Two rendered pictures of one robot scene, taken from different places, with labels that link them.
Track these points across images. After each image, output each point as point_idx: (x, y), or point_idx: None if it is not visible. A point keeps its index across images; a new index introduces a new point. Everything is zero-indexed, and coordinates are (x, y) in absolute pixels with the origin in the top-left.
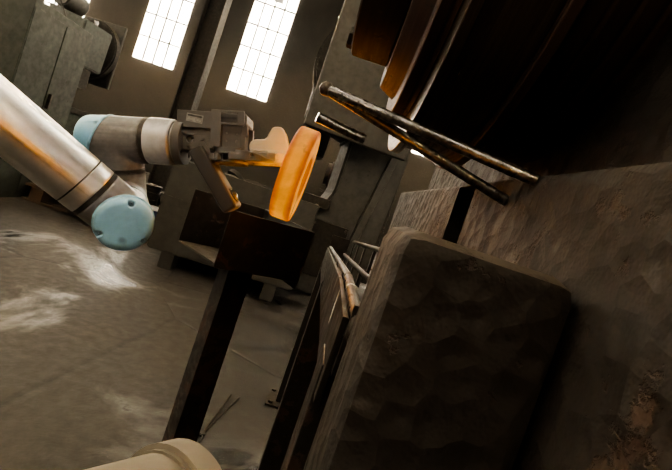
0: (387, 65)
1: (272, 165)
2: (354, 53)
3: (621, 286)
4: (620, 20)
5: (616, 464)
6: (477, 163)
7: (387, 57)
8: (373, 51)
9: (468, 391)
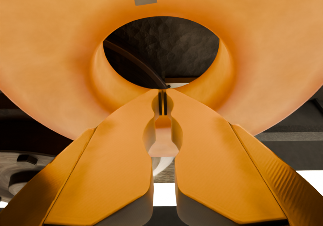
0: (16, 118)
1: (201, 138)
2: (15, 147)
3: None
4: None
5: None
6: (147, 24)
7: (10, 122)
8: (1, 133)
9: None
